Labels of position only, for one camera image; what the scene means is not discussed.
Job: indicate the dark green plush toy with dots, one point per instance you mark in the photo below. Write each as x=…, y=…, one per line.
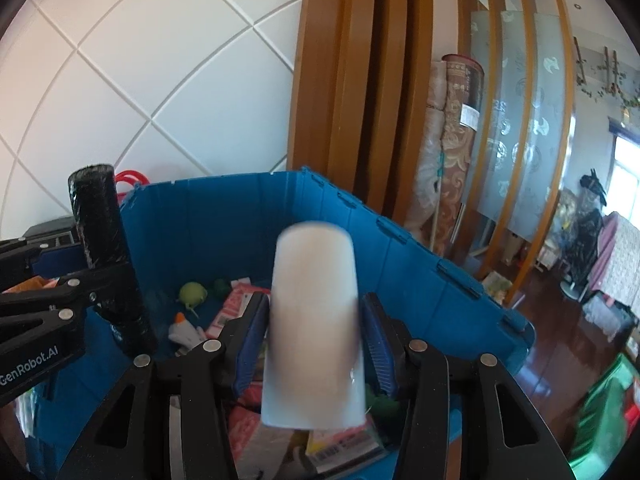
x=384, y=402

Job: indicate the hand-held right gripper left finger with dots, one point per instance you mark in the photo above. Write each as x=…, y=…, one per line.
x=250, y=350

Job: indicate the dark hanging coat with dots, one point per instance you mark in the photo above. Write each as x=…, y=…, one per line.
x=592, y=225

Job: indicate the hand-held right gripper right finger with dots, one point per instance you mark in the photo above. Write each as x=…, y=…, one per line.
x=378, y=350

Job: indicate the window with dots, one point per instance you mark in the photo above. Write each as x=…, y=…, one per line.
x=627, y=160

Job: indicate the beige rolled carpet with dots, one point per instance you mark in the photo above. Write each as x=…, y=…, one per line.
x=425, y=160

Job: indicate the wooden slat partition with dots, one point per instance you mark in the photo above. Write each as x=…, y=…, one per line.
x=360, y=85

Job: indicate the green plastic container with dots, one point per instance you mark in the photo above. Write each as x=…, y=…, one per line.
x=607, y=410

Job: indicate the wooden framed frosted glass screen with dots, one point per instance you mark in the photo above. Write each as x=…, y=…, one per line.
x=520, y=110

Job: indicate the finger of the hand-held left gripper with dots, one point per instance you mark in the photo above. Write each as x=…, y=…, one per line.
x=30, y=260
x=75, y=292

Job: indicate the white plastic cylinder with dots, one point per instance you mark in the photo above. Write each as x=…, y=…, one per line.
x=312, y=320

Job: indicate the small green plush toy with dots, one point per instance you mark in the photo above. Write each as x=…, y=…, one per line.
x=192, y=294

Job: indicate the pink patterned cloth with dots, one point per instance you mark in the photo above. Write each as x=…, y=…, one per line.
x=622, y=260

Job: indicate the brown patterned rolled carpet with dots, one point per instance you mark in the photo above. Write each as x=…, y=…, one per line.
x=459, y=135

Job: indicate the white toy with orange tip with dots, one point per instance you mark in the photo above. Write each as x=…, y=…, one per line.
x=186, y=332

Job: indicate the black roll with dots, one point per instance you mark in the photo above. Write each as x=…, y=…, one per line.
x=100, y=220

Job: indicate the pink tissue packet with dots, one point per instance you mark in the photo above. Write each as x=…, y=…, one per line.
x=235, y=305

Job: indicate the blue plastic storage bin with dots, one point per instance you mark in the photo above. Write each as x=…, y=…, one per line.
x=225, y=220

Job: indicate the artificial leaf vine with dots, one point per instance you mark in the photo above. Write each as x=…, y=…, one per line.
x=607, y=82

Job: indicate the red plastic basket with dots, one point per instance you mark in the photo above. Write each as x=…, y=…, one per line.
x=131, y=180

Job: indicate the barcoded flat packet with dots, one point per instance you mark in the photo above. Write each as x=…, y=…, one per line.
x=345, y=447

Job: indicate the dark grey box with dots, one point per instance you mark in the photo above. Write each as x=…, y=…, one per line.
x=50, y=227

